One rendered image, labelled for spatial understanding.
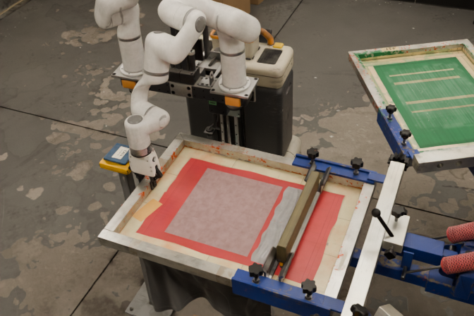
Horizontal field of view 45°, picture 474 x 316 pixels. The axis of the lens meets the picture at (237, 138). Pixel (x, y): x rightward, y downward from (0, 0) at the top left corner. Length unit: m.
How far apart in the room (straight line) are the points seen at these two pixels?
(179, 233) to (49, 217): 1.68
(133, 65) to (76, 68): 2.46
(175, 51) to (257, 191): 0.60
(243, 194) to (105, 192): 1.65
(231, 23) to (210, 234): 0.71
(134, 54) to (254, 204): 0.80
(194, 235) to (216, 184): 0.25
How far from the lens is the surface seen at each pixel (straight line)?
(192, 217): 1.98
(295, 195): 2.03
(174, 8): 1.88
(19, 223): 3.56
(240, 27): 1.99
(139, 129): 1.91
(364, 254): 1.77
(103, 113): 4.22
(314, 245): 1.89
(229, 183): 2.09
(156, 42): 1.83
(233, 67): 2.17
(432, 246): 1.83
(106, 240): 1.93
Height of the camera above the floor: 2.39
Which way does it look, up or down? 39 degrees down
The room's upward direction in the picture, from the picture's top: 4 degrees counter-clockwise
